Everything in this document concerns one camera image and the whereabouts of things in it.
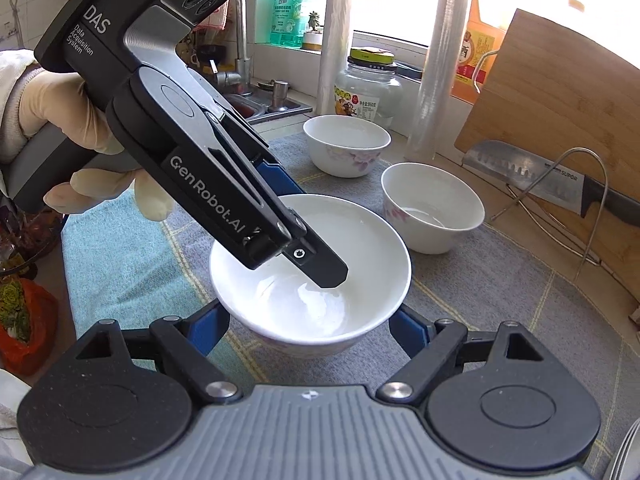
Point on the bamboo cutting board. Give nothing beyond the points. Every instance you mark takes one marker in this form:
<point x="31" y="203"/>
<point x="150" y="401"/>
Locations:
<point x="551" y="89"/>

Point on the left gloved hand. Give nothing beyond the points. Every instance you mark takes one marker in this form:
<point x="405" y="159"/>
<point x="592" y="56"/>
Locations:
<point x="60" y="99"/>

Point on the stainless steel sink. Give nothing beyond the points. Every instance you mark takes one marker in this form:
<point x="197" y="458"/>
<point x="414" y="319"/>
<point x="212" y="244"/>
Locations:
<point x="266" y="102"/>

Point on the glass jar green lid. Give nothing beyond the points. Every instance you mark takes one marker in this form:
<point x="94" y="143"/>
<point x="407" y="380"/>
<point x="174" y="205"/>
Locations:
<point x="367" y="88"/>

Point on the clear plastic wrap roll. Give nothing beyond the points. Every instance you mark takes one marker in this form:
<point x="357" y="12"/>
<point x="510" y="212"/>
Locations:
<point x="438" y="77"/>

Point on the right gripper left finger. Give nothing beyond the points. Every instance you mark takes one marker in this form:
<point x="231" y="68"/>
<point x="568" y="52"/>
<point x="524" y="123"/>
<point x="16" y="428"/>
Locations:
<point x="183" y="345"/>

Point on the chrome sink faucet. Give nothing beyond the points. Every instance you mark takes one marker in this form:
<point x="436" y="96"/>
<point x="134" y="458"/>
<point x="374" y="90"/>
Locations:
<point x="237" y="80"/>

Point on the metal wire board stand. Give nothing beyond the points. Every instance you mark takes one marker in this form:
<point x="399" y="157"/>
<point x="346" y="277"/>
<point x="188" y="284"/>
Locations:
<point x="525" y="173"/>

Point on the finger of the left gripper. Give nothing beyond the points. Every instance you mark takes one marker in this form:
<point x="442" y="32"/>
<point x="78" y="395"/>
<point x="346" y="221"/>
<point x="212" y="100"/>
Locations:
<point x="317" y="260"/>
<point x="278" y="179"/>

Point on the white floral bowl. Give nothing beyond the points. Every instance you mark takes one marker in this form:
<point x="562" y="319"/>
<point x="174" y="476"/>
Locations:
<point x="307" y="304"/>
<point x="431" y="209"/>
<point x="343" y="146"/>

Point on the small potted plant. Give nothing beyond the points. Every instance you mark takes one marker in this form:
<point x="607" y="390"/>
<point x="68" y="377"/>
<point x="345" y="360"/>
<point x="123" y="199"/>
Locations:
<point x="313" y="35"/>

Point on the orange oil bottle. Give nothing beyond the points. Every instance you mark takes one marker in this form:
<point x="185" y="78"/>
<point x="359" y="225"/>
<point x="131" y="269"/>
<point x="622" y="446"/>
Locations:
<point x="484" y="33"/>

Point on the white jacket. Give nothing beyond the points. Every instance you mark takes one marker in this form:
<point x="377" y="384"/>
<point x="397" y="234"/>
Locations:
<point x="18" y="124"/>

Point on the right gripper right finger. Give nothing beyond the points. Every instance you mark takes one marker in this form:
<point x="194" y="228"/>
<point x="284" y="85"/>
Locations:
<point x="432" y="348"/>

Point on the green dish soap bottle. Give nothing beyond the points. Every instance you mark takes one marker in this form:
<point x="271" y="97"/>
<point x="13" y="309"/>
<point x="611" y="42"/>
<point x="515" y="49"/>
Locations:
<point x="287" y="24"/>

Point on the white plastic roll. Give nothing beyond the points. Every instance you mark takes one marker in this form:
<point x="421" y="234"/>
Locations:
<point x="337" y="38"/>

